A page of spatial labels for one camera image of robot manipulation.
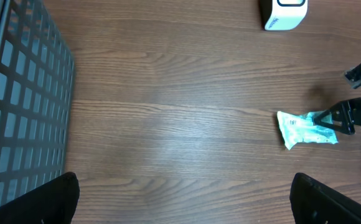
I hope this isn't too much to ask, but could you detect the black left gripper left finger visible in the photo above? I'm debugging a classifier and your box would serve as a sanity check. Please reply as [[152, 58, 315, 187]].
[[0, 172, 80, 224]]

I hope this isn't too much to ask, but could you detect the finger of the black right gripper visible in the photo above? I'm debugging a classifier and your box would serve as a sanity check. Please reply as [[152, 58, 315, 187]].
[[344, 63, 361, 89], [313, 101, 355, 135]]

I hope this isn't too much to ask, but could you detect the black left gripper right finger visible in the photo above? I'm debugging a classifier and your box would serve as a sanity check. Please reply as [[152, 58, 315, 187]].
[[289, 172, 361, 224]]

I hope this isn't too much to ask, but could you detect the mint green wipes packet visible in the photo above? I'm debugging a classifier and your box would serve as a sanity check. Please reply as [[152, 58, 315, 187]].
[[276, 111, 338, 150]]

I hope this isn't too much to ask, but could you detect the white barcode scanner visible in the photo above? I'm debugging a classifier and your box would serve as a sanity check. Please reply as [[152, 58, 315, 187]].
[[258, 0, 308, 31]]

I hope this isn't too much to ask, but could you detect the grey plastic shopping basket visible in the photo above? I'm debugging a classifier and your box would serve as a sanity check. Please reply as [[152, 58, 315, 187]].
[[0, 0, 76, 207]]

